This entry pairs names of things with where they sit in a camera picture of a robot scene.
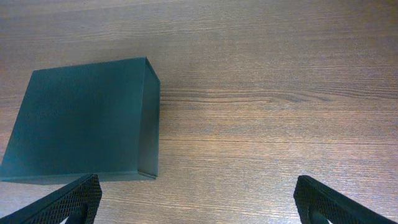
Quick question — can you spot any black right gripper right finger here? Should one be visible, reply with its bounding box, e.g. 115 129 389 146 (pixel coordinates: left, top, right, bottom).
294 175 395 224

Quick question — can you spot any black gift box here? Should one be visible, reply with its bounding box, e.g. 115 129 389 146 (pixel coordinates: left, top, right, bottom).
1 57 160 184

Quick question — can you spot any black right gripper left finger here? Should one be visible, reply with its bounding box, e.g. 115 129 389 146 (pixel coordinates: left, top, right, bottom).
1 174 102 224

